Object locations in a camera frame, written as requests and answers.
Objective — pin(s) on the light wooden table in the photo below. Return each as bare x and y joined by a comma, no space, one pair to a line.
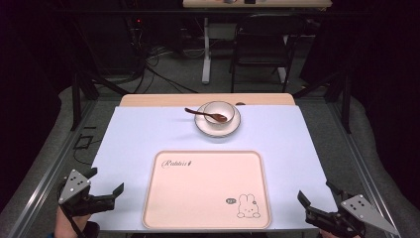
158,99

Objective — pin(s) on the white plate with dark rim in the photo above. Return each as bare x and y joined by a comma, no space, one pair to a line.
214,130

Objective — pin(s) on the white table cover sheet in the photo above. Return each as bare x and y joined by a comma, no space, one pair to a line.
138,132

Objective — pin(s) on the grey metal rail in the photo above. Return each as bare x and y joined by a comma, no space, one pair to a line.
360,158
49,178

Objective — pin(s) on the person's right hand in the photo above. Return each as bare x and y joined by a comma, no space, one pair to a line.
325,234

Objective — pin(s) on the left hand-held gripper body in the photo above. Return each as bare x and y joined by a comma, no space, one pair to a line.
81,202

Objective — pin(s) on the brown wooden spoon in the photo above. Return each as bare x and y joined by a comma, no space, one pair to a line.
204,114

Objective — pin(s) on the white-legged wooden desk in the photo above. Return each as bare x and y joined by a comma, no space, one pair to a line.
206,49

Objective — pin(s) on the black metal stand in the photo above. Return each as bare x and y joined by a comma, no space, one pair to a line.
76,99
345,99

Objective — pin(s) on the black folding chair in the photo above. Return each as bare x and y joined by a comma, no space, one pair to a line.
261,46

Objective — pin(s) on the pink tray with rabbit print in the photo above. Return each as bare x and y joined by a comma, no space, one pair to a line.
204,191

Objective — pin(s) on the white bowl with dark rim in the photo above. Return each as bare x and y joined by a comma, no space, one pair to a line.
219,109

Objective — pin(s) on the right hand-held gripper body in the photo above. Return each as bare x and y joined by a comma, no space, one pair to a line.
350,216

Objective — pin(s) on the person's left hand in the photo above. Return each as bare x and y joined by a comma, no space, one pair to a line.
66,225

